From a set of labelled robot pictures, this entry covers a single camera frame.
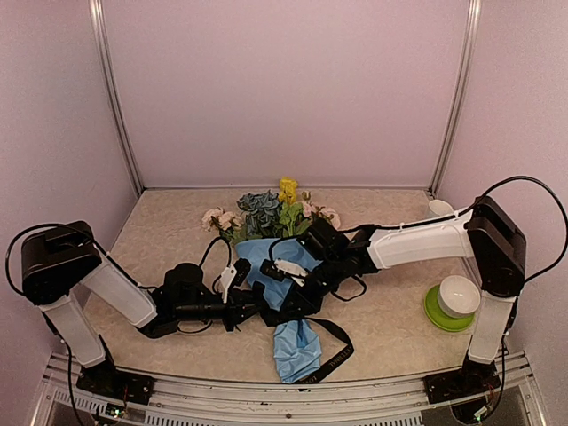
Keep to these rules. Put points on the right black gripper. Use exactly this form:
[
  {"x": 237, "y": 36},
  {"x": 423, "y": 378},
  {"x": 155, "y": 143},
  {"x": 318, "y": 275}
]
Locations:
[{"x": 307, "y": 304}]

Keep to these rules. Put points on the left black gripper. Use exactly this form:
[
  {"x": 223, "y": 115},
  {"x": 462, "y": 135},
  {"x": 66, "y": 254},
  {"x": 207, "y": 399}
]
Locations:
[{"x": 236, "y": 312}]

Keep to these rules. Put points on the pink fake rose bunch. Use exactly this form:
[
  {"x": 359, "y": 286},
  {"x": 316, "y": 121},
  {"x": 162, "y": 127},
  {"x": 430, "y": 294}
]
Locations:
[{"x": 312, "y": 211}]

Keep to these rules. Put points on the yellow fake flower stem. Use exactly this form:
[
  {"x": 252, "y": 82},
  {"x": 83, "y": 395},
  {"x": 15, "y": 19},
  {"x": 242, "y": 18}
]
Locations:
[{"x": 295, "y": 215}]

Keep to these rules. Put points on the blue fake rose bunch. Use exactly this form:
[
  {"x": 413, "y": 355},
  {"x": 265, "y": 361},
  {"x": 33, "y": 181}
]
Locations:
[{"x": 262, "y": 214}]

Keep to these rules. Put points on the light blue ceramic mug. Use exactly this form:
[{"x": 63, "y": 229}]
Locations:
[{"x": 439, "y": 208}]

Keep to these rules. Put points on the black ribbon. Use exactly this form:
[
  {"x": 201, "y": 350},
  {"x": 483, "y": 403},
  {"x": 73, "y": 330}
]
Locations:
[{"x": 306, "y": 350}]

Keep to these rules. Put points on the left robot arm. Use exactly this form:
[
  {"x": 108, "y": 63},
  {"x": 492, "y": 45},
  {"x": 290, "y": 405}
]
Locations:
[{"x": 57, "y": 259}]

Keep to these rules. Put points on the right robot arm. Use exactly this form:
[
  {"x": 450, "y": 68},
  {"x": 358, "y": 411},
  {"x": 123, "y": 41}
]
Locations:
[{"x": 481, "y": 236}]

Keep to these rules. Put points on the green plate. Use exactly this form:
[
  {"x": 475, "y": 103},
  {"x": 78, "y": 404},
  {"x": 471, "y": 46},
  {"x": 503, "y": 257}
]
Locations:
[{"x": 440, "y": 319}]

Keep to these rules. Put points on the white ceramic bowl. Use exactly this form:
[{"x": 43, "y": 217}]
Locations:
[{"x": 458, "y": 297}]

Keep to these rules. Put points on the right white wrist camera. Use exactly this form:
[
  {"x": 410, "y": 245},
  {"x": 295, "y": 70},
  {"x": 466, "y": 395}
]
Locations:
[{"x": 281, "y": 269}]

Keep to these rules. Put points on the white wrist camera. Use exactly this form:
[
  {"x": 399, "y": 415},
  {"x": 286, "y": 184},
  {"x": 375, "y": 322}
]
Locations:
[
  {"x": 233, "y": 276},
  {"x": 281, "y": 269}
]

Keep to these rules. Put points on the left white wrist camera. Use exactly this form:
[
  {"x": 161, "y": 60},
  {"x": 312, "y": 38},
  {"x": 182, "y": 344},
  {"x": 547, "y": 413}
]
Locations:
[{"x": 233, "y": 276}]

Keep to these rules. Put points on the front aluminium rail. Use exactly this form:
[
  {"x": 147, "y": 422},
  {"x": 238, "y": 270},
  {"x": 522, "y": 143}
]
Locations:
[{"x": 177, "y": 400}]

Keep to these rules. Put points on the right aluminium frame post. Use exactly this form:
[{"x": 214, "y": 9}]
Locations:
[{"x": 459, "y": 95}]

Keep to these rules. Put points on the aluminium frame post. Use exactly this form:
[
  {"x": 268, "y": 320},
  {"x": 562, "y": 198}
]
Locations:
[
  {"x": 459, "y": 95},
  {"x": 97, "y": 14}
]

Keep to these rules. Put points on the left aluminium frame post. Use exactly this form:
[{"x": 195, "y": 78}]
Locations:
[{"x": 97, "y": 14}]

